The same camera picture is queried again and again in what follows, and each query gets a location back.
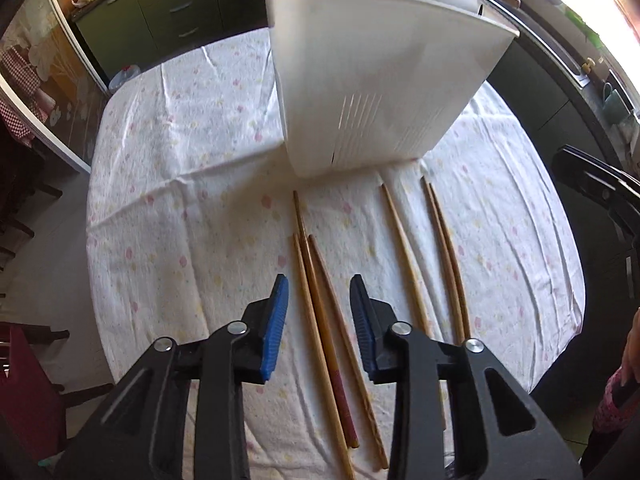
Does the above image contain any white plastic utensil holder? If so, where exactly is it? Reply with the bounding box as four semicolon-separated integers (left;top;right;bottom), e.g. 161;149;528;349
258;0;521;179

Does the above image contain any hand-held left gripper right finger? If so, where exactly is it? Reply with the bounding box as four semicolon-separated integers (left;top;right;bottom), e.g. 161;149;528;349
349;274;583;480

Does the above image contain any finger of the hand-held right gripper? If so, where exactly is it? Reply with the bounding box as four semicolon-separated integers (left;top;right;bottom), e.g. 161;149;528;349
551;144;640;201

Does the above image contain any red checked curtain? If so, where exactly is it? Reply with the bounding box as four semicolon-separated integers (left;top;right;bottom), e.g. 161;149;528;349
0;44;57;147

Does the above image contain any light wooden chopstick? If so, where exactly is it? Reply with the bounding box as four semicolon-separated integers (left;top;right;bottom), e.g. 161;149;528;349
293;234;356;480

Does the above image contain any dark wooden chair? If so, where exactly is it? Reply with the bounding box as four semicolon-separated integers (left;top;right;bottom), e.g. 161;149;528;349
0;122;64;273

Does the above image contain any person's right hand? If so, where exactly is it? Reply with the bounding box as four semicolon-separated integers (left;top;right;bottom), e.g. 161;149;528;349
621;306;640;391

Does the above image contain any dark wooden chopstick red end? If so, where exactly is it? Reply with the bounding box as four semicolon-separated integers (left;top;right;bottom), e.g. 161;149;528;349
292;190;360;449

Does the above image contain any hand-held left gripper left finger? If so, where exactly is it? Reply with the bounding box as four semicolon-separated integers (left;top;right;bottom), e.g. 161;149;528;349
52;274;290;480

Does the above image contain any green plastic item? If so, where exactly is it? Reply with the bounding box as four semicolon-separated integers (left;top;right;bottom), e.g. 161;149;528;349
562;4;602;48

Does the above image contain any white floral tablecloth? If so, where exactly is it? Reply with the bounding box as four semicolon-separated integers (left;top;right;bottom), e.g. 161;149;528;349
86;27;586;480

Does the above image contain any dark kitchen counter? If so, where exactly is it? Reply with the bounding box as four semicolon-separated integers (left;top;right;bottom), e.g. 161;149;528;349
440;0;640;201

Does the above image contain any teal cup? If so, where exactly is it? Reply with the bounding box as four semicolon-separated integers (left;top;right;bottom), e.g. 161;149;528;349
601;81;632;122

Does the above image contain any wooden chair red cloth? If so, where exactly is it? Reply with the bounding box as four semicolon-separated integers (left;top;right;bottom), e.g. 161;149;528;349
0;321;115;463

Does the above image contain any floral glass door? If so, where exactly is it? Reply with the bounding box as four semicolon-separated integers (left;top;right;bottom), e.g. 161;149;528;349
0;0;112;177

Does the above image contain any green drawer cabinet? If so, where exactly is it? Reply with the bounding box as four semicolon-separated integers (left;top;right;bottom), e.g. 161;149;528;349
69;0;275;87

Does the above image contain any brown wooden chopstick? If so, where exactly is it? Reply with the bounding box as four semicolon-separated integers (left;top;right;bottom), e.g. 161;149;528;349
308;235;390;471
421;176;466;346
428;186;472;343
381;183;447;431

